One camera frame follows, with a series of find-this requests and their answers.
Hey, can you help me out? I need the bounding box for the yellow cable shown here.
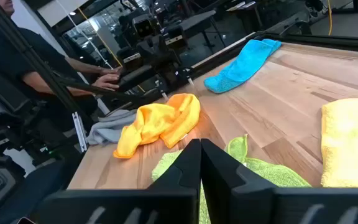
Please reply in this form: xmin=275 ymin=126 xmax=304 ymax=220
xmin=327 ymin=0 xmax=334 ymax=37
xmin=78 ymin=7 xmax=145 ymax=93

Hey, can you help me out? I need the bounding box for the grey microfiber towel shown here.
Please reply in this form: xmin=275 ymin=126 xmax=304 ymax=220
xmin=86 ymin=109 xmax=138 ymax=146

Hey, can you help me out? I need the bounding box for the white cable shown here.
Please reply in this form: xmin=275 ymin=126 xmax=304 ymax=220
xmin=56 ymin=0 xmax=114 ymax=69

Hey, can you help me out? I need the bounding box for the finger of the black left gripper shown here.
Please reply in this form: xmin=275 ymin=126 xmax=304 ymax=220
xmin=157 ymin=79 xmax=170 ymax=102
xmin=181 ymin=68 xmax=195 ymax=87

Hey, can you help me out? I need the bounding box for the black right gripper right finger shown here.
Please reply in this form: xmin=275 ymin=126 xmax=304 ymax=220
xmin=201 ymin=139 xmax=276 ymax=224

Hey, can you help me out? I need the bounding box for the black frame strut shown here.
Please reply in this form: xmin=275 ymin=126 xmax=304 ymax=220
xmin=53 ymin=76 xmax=145 ymax=105

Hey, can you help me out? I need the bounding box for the black table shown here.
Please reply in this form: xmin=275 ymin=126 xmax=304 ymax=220
xmin=178 ymin=11 xmax=226 ymax=47

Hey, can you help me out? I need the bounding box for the yellow microfiber towel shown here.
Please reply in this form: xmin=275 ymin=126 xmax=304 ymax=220
xmin=320 ymin=96 xmax=358 ymax=189

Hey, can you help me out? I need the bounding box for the blue microfiber towel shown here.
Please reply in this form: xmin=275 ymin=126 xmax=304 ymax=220
xmin=203 ymin=39 xmax=282 ymax=94

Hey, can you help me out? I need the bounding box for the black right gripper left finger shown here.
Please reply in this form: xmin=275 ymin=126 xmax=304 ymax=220
xmin=147 ymin=139 xmax=202 ymax=224

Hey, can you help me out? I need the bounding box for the person in dark shirt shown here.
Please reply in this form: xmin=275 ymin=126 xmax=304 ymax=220
xmin=0 ymin=0 xmax=88 ymax=131

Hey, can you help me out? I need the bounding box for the silver metal bracket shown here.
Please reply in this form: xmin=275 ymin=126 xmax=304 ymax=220
xmin=72 ymin=111 xmax=88 ymax=153

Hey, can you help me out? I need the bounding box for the green microfiber towel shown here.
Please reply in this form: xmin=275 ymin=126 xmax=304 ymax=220
xmin=151 ymin=134 xmax=312 ymax=224

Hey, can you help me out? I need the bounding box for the orange microfiber towel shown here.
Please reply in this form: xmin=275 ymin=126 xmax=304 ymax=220
xmin=113 ymin=93 xmax=201 ymax=159

